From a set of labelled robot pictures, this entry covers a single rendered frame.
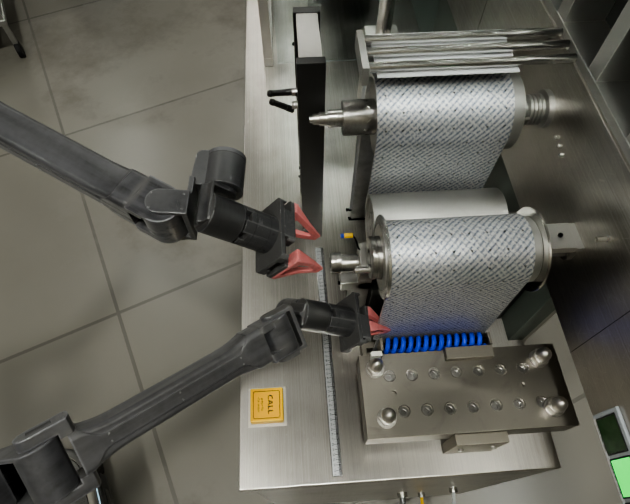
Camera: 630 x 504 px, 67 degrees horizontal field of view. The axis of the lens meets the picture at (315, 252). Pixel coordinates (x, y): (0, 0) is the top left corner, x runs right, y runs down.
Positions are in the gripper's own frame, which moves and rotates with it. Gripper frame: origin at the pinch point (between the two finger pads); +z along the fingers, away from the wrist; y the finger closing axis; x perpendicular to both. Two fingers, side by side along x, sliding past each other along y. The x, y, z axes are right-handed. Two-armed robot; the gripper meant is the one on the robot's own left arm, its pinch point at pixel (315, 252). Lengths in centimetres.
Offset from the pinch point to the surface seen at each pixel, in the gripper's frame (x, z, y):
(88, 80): -184, -9, -206
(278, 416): -35.1, 18.1, 17.5
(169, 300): -141, 37, -54
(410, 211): 5.9, 19.5, -12.2
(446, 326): -2.0, 35.9, 4.8
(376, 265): 3.7, 10.1, 1.1
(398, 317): -4.1, 23.8, 4.7
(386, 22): 7, 24, -72
